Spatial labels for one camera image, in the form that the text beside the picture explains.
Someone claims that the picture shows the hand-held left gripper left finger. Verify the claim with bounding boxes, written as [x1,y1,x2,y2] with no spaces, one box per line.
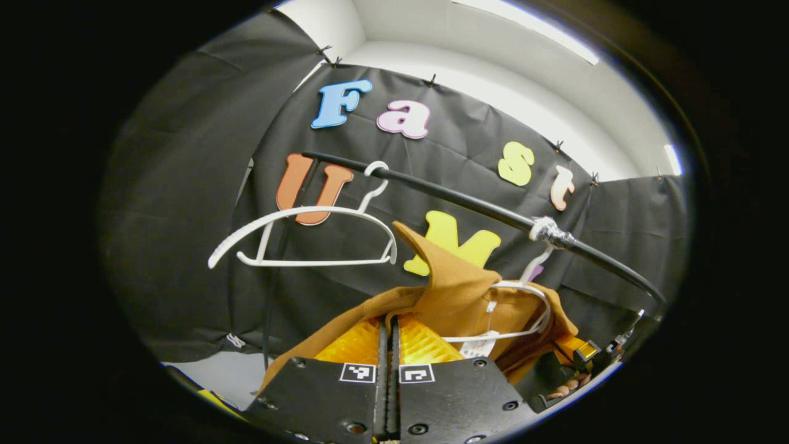
[243,314,390,443]

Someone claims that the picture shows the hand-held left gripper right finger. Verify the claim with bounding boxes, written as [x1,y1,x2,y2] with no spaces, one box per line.
[390,314,540,444]

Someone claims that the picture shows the brown garment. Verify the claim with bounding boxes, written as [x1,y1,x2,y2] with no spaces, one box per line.
[258,221,587,395]

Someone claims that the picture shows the white plastic hanger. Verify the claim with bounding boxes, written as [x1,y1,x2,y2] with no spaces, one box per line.
[208,160,399,270]
[441,244,557,346]

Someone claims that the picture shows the black clothes rack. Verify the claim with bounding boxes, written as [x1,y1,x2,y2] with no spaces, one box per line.
[262,150,669,371]

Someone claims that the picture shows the grey tape wrap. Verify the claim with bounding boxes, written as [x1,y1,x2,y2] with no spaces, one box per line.
[529,216,575,249]

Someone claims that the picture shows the black backdrop cloth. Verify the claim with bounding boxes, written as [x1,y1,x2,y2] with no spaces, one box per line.
[99,9,691,364]

